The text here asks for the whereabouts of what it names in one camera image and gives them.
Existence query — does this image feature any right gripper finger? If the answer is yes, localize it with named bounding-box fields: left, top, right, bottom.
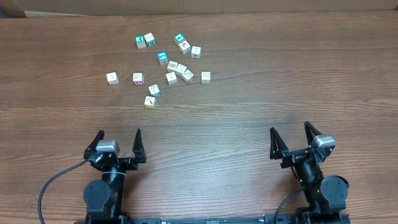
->
left=270, top=128, right=289, bottom=159
left=304, top=121, right=322, bottom=145

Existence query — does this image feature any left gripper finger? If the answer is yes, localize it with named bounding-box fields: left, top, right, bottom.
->
left=83, top=130, right=104, bottom=159
left=132, top=129, right=147, bottom=164

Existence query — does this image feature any wooden block yellow side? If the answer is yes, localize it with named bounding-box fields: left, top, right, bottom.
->
left=144, top=96, right=156, bottom=109

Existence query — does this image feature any wooden letter A block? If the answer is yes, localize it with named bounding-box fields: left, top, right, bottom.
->
left=106, top=72, right=119, bottom=85

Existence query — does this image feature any wooden block teal side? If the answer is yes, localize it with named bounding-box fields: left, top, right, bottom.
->
left=149, top=84, right=161, bottom=97

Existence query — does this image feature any blue number five block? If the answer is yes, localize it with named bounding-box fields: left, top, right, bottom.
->
left=157, top=51, right=169, bottom=65

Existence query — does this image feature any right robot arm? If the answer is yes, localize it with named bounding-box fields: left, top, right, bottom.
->
left=270, top=121, right=350, bottom=223

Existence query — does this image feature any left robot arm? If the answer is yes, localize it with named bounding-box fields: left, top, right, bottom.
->
left=83, top=129, right=146, bottom=223

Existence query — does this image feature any wooden block red front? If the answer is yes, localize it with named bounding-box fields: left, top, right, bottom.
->
left=132, top=73, right=144, bottom=85

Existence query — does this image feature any wooden block bulb drawing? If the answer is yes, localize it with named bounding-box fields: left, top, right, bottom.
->
left=165, top=72, right=177, bottom=85

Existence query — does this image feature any wooden block red edge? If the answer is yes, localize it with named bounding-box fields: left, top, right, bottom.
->
left=182, top=70, right=194, bottom=83

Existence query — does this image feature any wooden block brown drawing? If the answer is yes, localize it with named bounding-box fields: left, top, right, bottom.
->
left=167, top=61, right=178, bottom=73

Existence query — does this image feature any plain wooden block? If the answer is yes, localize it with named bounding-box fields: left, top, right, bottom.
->
left=175, top=64, right=187, bottom=77

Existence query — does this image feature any wooden block rightmost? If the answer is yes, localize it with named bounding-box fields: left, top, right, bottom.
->
left=201, top=72, right=211, bottom=84

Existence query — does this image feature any green top wooden block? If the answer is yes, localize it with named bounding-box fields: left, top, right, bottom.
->
left=135, top=35, right=146, bottom=49

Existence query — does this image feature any wooden block green side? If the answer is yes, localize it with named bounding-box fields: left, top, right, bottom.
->
left=144, top=33, right=156, bottom=47

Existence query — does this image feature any wooden block red drawing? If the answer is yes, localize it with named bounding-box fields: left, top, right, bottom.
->
left=178, top=40, right=191, bottom=54

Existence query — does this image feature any wooden block red side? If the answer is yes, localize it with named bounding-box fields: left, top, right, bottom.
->
left=191, top=46, right=201, bottom=59

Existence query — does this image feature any green number four block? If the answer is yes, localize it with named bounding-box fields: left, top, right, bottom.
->
left=174, top=33, right=185, bottom=45

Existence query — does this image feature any cardboard sheet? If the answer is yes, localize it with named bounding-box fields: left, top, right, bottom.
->
left=1, top=0, right=397, bottom=17

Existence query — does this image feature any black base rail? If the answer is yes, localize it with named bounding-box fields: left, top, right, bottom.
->
left=75, top=215, right=351, bottom=224

